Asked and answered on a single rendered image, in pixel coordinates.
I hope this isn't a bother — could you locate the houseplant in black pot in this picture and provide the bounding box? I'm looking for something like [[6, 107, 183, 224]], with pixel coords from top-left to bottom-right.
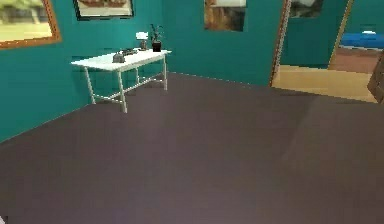
[[149, 23, 164, 53]]

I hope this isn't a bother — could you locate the small white-shade table lamp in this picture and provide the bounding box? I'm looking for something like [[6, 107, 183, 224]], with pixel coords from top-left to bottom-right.
[[135, 31, 150, 52]]

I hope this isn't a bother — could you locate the grey kettle-shaped object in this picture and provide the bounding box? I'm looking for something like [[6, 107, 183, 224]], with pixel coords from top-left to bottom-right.
[[112, 51, 126, 64]]

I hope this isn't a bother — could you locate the white metal-legged table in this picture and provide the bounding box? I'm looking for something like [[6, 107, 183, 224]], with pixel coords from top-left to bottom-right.
[[70, 49, 173, 114]]

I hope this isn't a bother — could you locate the frameless brown landscape picture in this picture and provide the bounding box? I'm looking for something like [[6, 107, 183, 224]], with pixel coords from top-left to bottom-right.
[[203, 0, 247, 33]]

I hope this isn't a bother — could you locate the black-framed picture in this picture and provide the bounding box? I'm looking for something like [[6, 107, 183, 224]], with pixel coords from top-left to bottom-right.
[[72, 0, 135, 21]]

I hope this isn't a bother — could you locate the dark grey hallway picture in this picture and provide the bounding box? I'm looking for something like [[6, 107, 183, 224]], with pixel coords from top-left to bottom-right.
[[289, 0, 325, 19]]

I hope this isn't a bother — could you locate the blue bed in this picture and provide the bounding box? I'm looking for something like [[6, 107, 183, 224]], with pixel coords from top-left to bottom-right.
[[339, 30, 384, 50]]

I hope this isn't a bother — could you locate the wood-framed picture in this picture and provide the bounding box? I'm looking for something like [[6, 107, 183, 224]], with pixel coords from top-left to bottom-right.
[[0, 0, 63, 50]]

